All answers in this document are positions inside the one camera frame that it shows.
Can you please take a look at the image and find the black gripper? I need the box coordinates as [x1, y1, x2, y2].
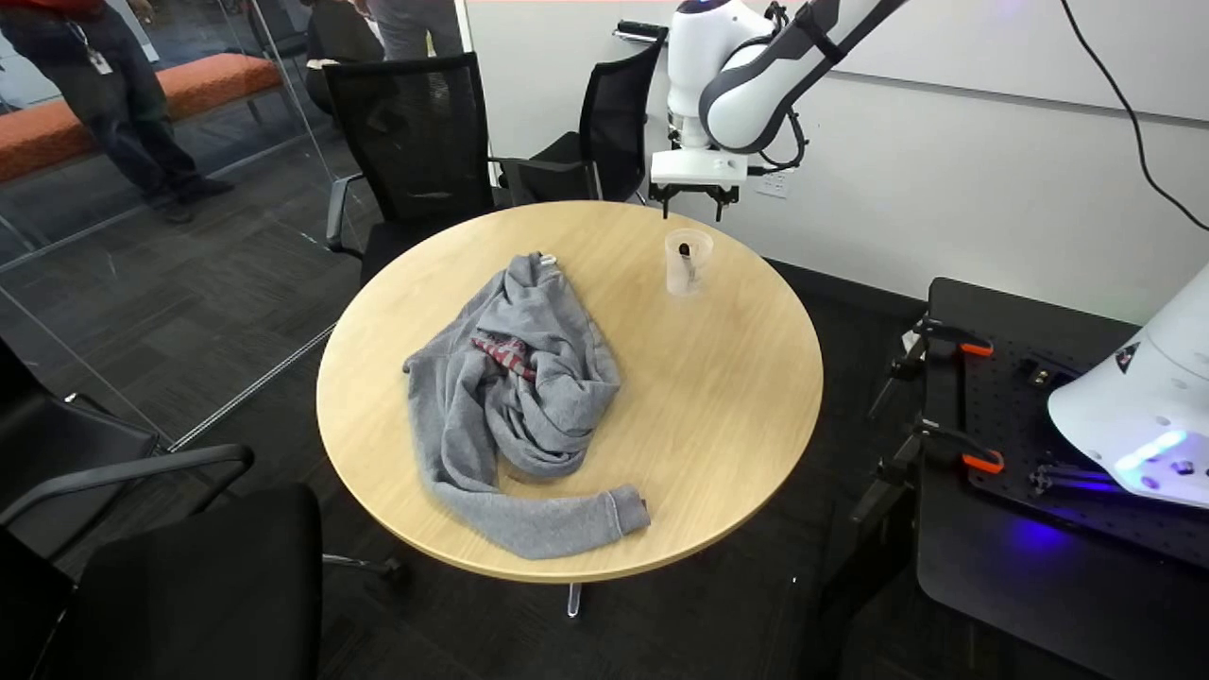
[653, 181, 744, 225]

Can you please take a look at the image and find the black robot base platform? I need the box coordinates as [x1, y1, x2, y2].
[804, 276, 1209, 680]

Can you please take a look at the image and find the translucent plastic measuring cup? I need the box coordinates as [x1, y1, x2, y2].
[660, 222, 718, 304]

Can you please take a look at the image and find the whiteboard marker tray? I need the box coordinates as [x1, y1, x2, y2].
[611, 18, 672, 50]

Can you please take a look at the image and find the black mesh office chair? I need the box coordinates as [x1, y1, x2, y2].
[323, 50, 498, 283]
[494, 28, 672, 207]

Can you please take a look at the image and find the grey hoodie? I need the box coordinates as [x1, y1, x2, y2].
[400, 249, 653, 562]

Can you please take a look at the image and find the black perforated mounting board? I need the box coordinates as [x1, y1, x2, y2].
[939, 327, 1209, 578]

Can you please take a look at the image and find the orange upholstered bench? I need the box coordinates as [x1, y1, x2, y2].
[0, 50, 289, 189]

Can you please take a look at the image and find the person in dark trousers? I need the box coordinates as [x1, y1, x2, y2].
[0, 0, 237, 225]

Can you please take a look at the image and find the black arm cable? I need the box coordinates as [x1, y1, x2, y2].
[754, 101, 814, 181]

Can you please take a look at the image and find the orange handled black clamp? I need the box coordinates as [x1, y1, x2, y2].
[881, 319, 1002, 389]
[849, 417, 1014, 529]

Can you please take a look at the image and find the black hanging wall cable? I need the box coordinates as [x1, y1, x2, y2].
[1055, 0, 1209, 239]

